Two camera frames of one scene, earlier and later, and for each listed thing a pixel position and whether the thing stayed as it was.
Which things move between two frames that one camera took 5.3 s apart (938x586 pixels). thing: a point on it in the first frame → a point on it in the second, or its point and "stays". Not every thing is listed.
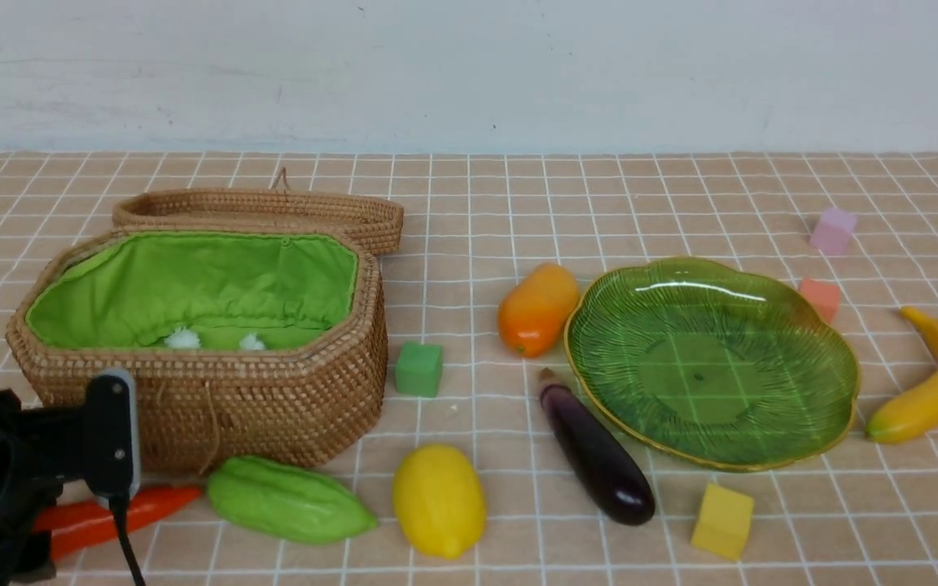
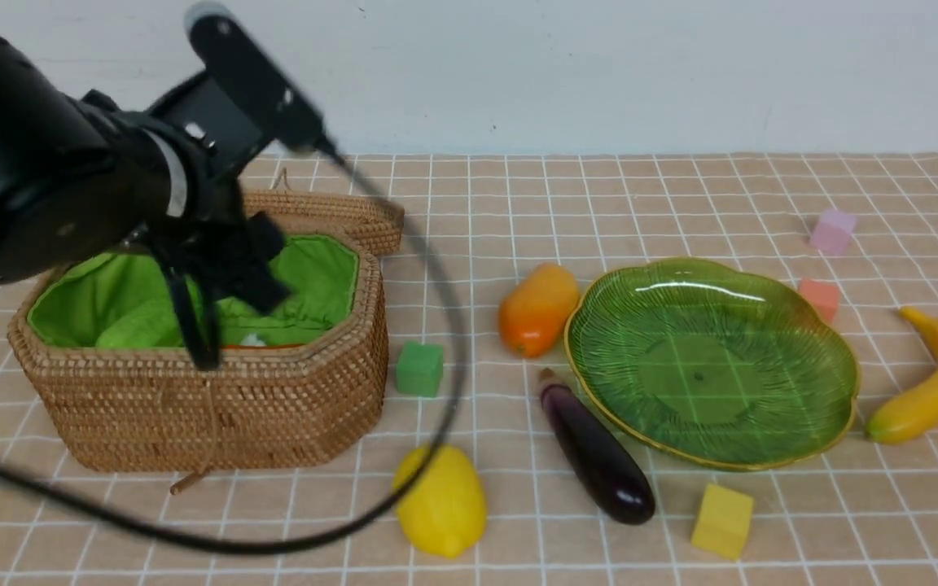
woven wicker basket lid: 374,217 stays
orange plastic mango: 536,309 stays
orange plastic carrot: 74,525 → 262,347
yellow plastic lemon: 440,500 stays
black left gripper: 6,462 → 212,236
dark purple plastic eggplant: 609,477 stays
